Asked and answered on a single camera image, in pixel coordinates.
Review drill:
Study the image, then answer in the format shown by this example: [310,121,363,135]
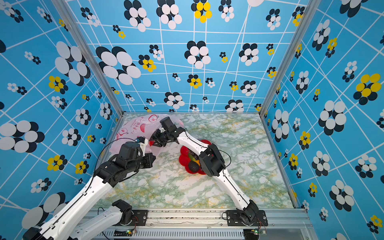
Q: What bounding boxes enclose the pink translucent plastic bag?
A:
[109,114,184,155]

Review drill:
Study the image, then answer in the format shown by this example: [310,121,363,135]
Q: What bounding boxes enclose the dark avocado front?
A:
[188,161,200,174]

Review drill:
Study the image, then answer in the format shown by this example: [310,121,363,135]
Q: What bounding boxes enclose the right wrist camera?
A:
[160,117,177,132]

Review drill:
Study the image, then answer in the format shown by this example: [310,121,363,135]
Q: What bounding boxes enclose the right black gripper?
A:
[147,128,172,147]

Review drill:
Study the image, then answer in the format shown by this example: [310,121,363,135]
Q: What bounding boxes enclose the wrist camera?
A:
[160,117,177,132]
[136,137,149,153]

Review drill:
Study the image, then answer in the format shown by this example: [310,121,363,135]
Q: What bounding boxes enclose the left aluminium corner post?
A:
[52,1,124,118]

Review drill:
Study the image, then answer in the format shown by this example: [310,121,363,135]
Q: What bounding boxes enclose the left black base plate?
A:
[118,210,149,227]

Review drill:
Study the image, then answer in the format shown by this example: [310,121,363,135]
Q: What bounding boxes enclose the aluminium front rail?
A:
[55,207,318,240]

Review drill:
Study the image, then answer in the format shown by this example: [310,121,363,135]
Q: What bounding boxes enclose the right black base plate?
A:
[222,210,269,227]

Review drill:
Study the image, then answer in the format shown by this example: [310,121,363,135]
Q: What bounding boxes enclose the red flower-shaped plate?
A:
[180,146,206,175]

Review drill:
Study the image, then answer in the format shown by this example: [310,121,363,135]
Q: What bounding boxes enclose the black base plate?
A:
[118,210,149,227]
[222,210,269,227]

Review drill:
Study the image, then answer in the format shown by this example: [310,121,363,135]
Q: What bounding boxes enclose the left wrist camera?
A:
[136,137,149,153]

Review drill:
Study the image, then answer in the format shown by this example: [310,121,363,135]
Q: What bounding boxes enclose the aluminium corner post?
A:
[260,0,321,117]
[52,1,124,118]

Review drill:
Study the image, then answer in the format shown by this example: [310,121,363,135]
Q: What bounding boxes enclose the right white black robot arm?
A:
[150,128,260,226]

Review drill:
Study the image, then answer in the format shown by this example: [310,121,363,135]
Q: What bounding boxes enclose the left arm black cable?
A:
[92,137,142,181]

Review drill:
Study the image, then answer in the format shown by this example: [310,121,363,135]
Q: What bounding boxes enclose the right aluminium corner post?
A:
[260,0,321,117]

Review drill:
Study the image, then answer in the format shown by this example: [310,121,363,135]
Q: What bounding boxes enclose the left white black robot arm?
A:
[23,137,156,240]

